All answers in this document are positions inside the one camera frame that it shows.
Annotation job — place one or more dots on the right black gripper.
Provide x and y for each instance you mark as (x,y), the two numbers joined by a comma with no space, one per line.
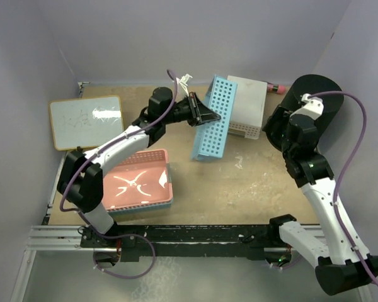
(281,116)

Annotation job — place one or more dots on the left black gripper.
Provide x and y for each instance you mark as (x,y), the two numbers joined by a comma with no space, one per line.
(198,112)

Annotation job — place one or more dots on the blue perforated basket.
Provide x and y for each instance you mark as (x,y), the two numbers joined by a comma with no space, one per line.
(210,138)

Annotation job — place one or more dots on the pink perforated basket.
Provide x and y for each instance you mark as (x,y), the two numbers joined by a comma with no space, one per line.
(138,179)

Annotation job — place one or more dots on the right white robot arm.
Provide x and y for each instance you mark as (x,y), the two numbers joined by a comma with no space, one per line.
(342,262)

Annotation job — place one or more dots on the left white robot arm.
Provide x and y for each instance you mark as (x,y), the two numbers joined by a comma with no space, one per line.
(81,177)

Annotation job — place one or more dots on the pink marker pen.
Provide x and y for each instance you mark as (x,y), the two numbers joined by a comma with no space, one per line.
(276,88)

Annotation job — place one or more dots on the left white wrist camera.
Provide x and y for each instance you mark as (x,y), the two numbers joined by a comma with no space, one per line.
(183,85)

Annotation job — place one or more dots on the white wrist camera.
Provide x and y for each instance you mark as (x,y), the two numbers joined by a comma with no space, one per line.
(312,107)
(183,85)

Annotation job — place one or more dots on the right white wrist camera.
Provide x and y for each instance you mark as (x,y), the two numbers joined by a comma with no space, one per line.
(312,107)

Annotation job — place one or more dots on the small whiteboard yellow frame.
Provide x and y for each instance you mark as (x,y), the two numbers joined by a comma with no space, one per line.
(85,122)

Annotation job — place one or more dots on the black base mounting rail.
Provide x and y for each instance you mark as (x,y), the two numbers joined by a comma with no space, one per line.
(244,241)

